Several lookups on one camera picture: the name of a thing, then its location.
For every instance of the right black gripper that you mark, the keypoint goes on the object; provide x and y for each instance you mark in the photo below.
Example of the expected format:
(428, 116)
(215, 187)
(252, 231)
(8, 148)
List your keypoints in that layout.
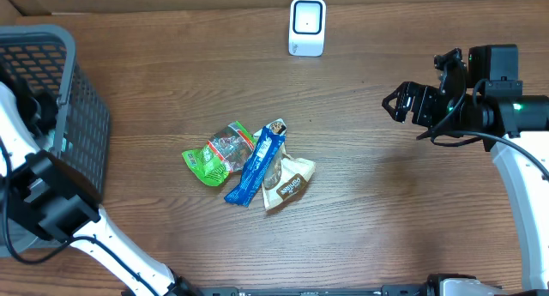
(423, 95)

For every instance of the beige brown snack packet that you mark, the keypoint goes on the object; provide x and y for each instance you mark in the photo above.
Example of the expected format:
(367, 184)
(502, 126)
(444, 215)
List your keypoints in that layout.
(285, 177)

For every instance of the blue snack bar wrapper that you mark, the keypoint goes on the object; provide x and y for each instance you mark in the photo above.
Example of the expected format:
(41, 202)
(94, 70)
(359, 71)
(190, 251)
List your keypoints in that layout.
(255, 168)

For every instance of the green snack packet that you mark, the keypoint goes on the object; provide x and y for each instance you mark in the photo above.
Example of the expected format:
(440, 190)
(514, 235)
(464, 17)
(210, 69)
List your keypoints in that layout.
(225, 152)

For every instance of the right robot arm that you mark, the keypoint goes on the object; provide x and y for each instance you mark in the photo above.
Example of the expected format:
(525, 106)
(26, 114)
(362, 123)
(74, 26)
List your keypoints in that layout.
(481, 99)

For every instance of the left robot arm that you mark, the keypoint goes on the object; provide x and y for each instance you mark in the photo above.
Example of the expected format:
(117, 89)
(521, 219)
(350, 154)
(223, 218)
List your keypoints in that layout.
(53, 201)

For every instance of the white barcode scanner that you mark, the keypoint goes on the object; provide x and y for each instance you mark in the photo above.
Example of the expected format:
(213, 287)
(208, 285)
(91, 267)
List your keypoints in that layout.
(306, 34)

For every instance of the grey plastic mesh basket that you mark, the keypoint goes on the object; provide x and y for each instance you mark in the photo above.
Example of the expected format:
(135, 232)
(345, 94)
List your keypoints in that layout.
(43, 58)

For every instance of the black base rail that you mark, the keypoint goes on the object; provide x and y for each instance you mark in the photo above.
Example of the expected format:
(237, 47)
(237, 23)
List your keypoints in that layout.
(435, 285)

